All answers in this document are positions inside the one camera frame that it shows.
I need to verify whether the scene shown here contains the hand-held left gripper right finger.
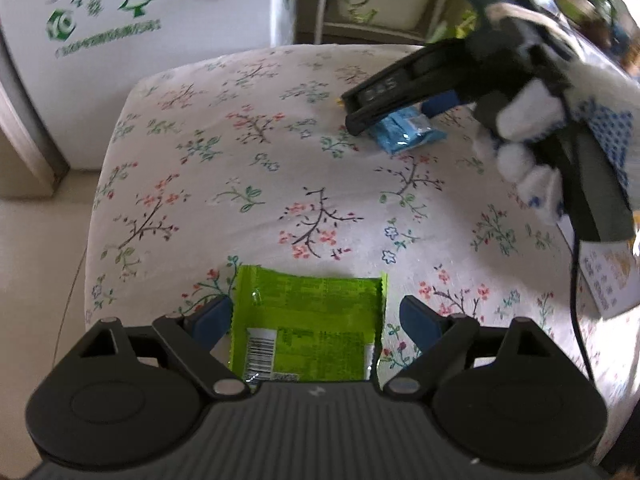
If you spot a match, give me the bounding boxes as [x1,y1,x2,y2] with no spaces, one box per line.
[382,295,551,397]

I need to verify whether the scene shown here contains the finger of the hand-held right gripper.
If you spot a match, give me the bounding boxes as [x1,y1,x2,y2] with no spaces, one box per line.
[421,90,459,117]
[340,39,481,137]

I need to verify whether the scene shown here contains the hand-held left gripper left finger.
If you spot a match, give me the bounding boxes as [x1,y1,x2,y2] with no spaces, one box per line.
[80,295,252,399]

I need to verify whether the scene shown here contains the light-blue snack packet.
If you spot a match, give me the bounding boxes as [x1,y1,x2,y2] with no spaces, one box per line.
[369,110,447,156]

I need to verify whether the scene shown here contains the green snack packet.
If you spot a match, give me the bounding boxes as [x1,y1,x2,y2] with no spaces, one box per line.
[227,265,390,385]

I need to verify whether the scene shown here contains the person's right hand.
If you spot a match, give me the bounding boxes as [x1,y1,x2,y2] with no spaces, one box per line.
[472,2,640,226]

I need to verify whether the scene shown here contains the white potted plant on stand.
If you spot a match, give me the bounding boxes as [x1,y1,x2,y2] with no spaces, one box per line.
[295,0,481,46]

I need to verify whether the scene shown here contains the floral tablecloth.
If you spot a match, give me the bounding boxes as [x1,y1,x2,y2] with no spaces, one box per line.
[82,42,640,456]

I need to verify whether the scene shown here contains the white refrigerator with green print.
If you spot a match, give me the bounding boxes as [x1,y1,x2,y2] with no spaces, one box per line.
[0,0,296,196]

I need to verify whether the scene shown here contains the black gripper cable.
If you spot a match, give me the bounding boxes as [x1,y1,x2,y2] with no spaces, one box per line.
[570,230,598,383]

